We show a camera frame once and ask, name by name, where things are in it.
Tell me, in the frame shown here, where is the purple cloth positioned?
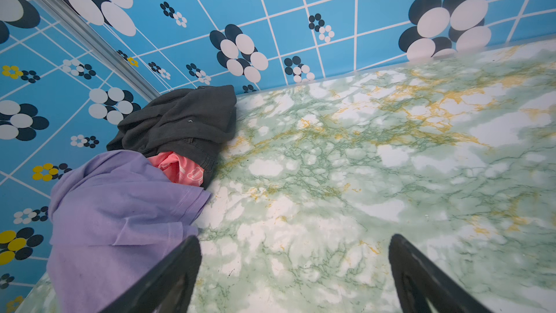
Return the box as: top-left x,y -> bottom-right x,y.
47,150 -> 210,312

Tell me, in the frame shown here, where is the black cloth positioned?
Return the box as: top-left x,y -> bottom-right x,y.
107,85 -> 237,188

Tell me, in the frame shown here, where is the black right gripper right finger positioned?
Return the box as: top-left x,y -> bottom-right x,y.
389,234 -> 490,313

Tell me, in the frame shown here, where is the left aluminium corner post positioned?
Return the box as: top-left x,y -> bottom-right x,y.
36,0 -> 160,101

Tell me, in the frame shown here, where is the pink patterned cloth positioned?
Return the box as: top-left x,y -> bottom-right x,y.
148,152 -> 204,187

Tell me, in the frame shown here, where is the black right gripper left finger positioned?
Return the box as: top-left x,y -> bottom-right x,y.
101,236 -> 202,313

